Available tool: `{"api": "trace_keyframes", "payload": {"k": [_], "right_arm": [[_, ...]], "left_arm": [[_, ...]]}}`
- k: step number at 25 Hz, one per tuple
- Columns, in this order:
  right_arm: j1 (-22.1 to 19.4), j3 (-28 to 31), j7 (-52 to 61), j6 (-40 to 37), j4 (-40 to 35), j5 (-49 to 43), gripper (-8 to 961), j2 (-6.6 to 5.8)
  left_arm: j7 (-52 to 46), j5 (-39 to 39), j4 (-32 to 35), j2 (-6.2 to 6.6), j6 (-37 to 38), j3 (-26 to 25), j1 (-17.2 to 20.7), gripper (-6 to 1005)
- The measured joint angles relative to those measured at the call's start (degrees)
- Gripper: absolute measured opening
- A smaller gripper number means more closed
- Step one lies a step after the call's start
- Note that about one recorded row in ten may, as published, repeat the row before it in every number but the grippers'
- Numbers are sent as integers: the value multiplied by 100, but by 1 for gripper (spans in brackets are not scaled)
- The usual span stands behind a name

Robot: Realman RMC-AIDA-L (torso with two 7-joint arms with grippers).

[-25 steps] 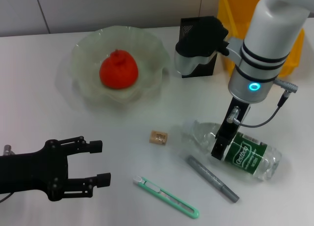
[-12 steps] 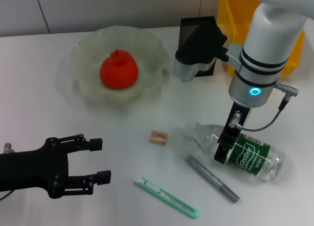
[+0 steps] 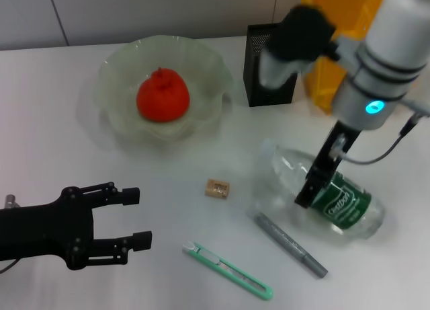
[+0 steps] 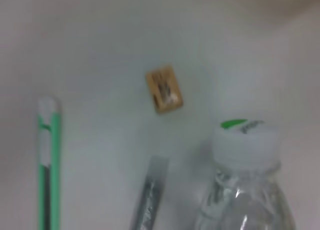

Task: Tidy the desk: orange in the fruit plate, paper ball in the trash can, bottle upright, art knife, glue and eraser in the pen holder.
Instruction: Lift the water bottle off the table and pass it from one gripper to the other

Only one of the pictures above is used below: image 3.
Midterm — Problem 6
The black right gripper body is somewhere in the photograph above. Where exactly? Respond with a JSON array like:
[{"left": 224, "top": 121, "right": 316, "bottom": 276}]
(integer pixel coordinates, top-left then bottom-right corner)
[{"left": 312, "top": 120, "right": 363, "bottom": 178}]

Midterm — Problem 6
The green utility knife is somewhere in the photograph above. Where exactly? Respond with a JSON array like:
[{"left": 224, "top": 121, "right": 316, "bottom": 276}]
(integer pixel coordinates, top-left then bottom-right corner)
[{"left": 182, "top": 241, "right": 273, "bottom": 301}]

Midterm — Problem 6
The right wrist cable with plug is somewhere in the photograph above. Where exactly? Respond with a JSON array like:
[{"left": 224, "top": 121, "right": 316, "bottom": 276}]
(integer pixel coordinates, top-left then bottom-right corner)
[{"left": 331, "top": 100, "right": 430, "bottom": 165}]

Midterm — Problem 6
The translucent green wavy fruit plate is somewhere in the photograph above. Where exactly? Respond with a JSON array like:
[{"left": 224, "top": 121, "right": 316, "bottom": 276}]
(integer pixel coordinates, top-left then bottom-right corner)
[{"left": 95, "top": 35, "right": 234, "bottom": 143}]

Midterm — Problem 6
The black mesh pen holder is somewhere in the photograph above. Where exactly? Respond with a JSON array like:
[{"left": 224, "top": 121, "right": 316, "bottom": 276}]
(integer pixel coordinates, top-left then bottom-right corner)
[{"left": 243, "top": 22, "right": 303, "bottom": 108}]

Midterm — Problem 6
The orange fruit with stem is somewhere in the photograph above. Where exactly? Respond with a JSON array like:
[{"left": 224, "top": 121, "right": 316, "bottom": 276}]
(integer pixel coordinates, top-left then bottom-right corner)
[{"left": 136, "top": 67, "right": 191, "bottom": 123}]

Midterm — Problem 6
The yellow plastic bin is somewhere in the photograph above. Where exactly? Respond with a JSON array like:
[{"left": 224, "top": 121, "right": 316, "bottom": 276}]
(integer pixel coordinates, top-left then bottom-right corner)
[{"left": 300, "top": 0, "right": 387, "bottom": 114}]

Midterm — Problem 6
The clear green-label water bottle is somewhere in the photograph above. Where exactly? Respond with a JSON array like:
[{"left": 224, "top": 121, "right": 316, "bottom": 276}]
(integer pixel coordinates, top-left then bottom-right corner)
[{"left": 255, "top": 138, "right": 386, "bottom": 240}]

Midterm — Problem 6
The grey marker pen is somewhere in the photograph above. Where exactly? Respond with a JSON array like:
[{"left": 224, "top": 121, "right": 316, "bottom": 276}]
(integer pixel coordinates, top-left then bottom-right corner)
[{"left": 248, "top": 210, "right": 329, "bottom": 279}]

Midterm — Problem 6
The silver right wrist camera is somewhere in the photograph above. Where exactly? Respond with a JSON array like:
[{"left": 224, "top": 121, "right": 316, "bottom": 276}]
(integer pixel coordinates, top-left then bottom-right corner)
[{"left": 258, "top": 3, "right": 357, "bottom": 89}]

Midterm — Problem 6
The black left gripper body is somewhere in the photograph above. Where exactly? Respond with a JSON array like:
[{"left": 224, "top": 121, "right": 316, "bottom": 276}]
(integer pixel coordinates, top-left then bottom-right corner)
[{"left": 0, "top": 185, "right": 95, "bottom": 270}]

